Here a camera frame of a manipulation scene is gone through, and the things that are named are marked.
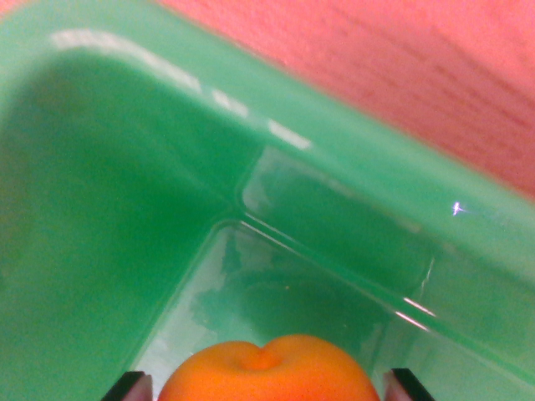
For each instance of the green plastic bin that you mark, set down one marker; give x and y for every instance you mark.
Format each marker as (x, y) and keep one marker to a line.
(125, 188)

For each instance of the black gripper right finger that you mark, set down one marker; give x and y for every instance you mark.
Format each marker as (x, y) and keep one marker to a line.
(403, 386)

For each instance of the yellow orange toy peach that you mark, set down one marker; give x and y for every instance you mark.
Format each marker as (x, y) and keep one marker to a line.
(267, 374)

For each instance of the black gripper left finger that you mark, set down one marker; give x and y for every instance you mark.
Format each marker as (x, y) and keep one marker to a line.
(131, 388)

